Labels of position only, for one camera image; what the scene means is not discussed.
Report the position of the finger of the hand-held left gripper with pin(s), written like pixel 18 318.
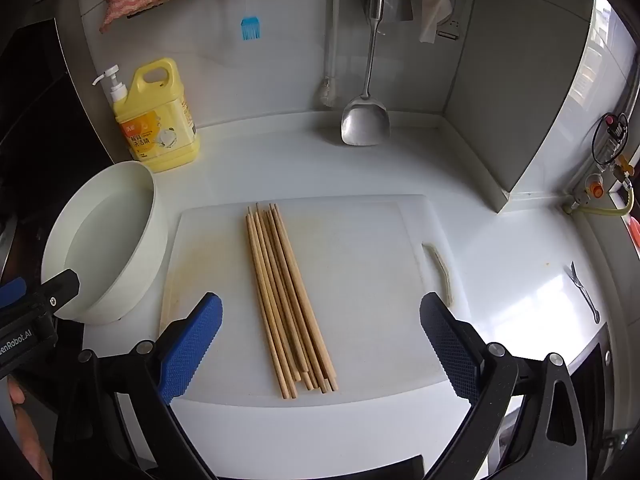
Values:
pixel 12 290
pixel 62 287

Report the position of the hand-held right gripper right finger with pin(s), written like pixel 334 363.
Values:
pixel 445 345

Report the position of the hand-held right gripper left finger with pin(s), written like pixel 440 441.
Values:
pixel 192 350

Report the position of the white round bowl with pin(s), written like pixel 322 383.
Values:
pixel 135 260

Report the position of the pile of wooden chopsticks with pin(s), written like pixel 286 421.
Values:
pixel 280 300

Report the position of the person's left hand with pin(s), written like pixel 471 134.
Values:
pixel 27 425

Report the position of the white plastic cutting board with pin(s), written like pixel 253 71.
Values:
pixel 360 285

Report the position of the metal fork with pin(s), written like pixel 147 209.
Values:
pixel 580 287

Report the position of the black built-in appliance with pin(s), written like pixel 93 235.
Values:
pixel 595 385

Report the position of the yellow detergent pump bottle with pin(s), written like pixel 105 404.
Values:
pixel 160 135

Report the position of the steel framed dark panel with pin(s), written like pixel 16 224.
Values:
pixel 75 85

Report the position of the gas valve assembly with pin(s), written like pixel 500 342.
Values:
pixel 595 185

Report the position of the orange plastic object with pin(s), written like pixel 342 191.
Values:
pixel 635 232

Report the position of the stainless steel spatula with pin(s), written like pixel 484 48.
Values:
pixel 365 125

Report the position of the white bottle brush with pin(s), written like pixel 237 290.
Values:
pixel 327 95

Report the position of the hanging peeler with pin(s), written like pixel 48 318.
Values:
pixel 450 34

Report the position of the beige hanging rag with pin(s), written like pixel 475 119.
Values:
pixel 430 0

